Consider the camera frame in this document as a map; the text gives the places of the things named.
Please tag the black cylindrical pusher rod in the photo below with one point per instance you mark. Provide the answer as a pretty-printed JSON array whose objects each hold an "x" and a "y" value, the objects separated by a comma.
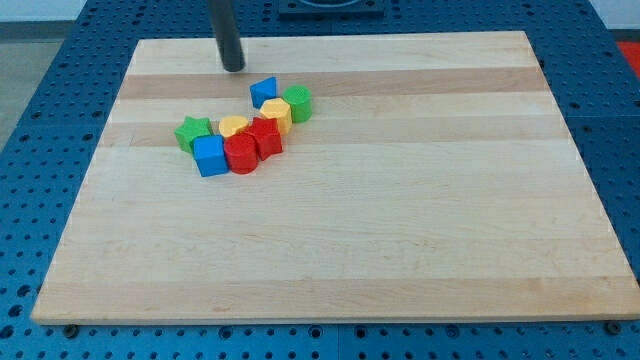
[{"x": 227, "y": 36}]

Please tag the red cylinder block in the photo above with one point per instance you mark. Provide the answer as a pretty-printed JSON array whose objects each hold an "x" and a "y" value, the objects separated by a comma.
[{"x": 241, "y": 153}]

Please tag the yellow hexagon block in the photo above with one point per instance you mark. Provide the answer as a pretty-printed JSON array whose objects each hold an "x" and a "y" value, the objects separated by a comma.
[{"x": 279, "y": 110}]

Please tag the green cylinder block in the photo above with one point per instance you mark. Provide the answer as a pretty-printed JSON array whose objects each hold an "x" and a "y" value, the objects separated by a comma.
[{"x": 299, "y": 98}]

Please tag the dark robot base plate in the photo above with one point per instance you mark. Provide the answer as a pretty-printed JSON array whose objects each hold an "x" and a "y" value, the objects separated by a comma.
[{"x": 299, "y": 9}]

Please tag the wooden board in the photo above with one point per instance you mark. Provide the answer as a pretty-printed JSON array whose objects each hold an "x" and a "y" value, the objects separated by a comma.
[{"x": 436, "y": 181}]

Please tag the green star block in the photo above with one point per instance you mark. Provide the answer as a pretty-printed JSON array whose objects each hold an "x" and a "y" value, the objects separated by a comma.
[{"x": 189, "y": 130}]

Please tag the red star block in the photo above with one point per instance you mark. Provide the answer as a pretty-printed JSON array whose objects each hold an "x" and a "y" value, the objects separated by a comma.
[{"x": 267, "y": 137}]

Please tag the yellow heart block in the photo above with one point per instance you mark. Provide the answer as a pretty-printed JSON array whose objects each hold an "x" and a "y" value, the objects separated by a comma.
[{"x": 232, "y": 125}]

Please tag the blue triangle block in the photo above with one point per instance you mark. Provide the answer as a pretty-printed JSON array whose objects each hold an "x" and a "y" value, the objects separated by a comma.
[{"x": 262, "y": 91}]

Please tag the blue cube block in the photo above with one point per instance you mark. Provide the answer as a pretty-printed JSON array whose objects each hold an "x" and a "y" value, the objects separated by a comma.
[{"x": 209, "y": 155}]

